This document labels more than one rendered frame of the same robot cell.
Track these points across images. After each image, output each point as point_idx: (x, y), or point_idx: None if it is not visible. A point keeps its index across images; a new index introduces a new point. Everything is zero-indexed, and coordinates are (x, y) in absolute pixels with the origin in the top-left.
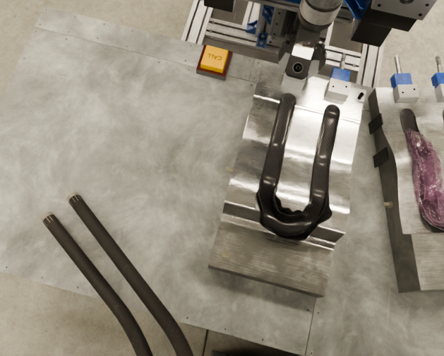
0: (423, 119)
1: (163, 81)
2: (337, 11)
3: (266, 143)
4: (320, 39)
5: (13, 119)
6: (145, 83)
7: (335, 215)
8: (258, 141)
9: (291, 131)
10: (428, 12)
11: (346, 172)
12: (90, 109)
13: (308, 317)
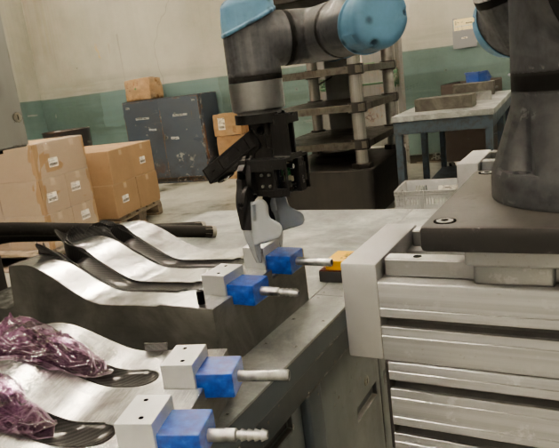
0: (118, 396)
1: (330, 254)
2: (232, 92)
3: (182, 258)
4: (248, 159)
5: (308, 214)
6: (330, 247)
7: (35, 259)
8: (189, 255)
9: (186, 268)
10: (347, 322)
11: (89, 295)
12: (306, 233)
13: None
